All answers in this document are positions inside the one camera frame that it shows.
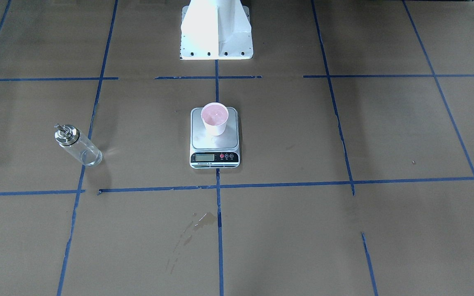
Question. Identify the pink paper cup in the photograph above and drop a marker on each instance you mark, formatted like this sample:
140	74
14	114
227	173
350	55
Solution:
215	116

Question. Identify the glass sauce dispenser bottle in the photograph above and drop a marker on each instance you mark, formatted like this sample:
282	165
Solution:
78	145

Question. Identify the grey electronic kitchen scale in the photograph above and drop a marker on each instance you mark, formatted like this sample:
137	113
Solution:
214	152

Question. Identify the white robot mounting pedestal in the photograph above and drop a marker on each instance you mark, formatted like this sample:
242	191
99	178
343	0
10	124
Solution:
216	30

